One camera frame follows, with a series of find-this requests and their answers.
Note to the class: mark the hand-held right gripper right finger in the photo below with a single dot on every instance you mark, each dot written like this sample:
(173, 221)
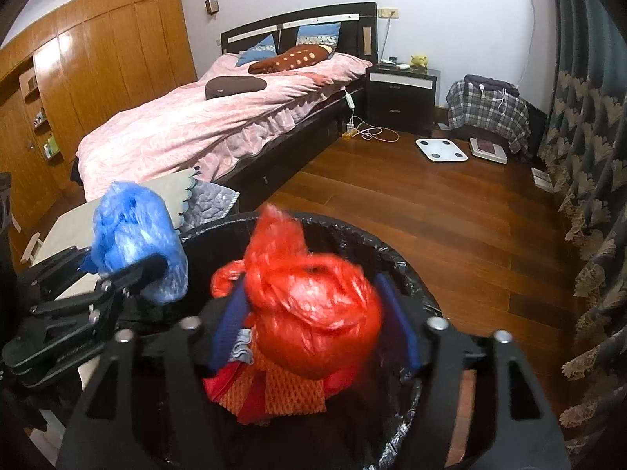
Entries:
(399, 323)

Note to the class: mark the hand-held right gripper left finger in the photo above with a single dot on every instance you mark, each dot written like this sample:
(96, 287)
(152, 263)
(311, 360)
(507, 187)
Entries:
(230, 323)

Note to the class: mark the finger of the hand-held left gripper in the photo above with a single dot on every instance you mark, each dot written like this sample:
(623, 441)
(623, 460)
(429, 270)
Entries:
(137, 271)
(54, 262)

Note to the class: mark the blue plastic bag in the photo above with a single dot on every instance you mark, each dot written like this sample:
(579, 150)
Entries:
(132, 235)

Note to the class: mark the red cloth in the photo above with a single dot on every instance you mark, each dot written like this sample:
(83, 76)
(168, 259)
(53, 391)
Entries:
(220, 384)

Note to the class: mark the red plastic bag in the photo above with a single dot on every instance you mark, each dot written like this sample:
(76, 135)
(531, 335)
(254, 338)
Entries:
(313, 313)

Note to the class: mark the orange foam net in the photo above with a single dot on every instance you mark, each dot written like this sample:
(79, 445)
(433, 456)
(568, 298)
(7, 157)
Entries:
(289, 391)

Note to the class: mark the black trash bin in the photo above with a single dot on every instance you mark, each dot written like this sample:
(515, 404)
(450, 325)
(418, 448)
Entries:
(343, 235)

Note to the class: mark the beige table cover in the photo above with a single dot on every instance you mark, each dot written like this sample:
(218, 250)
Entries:
(171, 191)

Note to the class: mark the pink bedspread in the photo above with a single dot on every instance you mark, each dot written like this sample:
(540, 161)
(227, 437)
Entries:
(186, 127)

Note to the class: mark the white bathroom scale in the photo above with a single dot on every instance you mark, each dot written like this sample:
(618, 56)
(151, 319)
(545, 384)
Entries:
(441, 149)

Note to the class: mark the white scale red centre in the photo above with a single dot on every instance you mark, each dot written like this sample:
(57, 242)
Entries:
(487, 149)

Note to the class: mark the yellow power strip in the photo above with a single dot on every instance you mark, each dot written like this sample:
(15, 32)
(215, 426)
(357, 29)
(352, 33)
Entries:
(349, 132)

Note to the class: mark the small white flat box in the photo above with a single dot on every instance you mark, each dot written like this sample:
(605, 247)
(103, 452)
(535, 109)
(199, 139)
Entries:
(542, 178)

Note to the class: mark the brown pillow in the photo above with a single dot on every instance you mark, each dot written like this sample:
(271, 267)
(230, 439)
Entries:
(232, 85)

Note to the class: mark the dark nightstand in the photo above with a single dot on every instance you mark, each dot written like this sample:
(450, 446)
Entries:
(401, 103)

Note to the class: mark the wooden wardrobe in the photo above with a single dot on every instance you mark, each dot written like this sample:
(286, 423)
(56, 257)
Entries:
(122, 49)

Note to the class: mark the plaid cloth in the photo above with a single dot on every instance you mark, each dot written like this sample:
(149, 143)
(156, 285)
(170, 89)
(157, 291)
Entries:
(485, 112)

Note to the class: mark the white bed controller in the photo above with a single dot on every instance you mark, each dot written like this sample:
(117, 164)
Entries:
(350, 99)

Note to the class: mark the black bag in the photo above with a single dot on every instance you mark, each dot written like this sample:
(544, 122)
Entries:
(536, 129)

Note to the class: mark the blue pillow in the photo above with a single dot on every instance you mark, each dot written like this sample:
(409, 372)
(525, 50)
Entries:
(259, 51)
(316, 34)

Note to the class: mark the dark jacket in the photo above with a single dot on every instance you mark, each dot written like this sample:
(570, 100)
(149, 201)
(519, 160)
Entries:
(482, 83)

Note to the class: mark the yellow plush toy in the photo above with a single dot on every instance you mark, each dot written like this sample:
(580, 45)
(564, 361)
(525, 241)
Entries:
(418, 61)

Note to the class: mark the red dotted pillow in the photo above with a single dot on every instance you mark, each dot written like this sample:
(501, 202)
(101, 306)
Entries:
(294, 58)

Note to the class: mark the patterned curtain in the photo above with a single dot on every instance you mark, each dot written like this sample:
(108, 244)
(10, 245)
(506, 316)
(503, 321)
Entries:
(588, 132)

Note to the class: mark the dark wooden bed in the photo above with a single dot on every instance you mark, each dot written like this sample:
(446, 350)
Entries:
(357, 24)

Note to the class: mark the brown wall lamp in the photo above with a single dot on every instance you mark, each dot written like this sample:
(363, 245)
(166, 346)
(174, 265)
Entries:
(212, 6)

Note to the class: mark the wall outlet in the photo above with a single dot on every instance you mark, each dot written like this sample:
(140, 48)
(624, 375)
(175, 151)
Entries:
(388, 12)

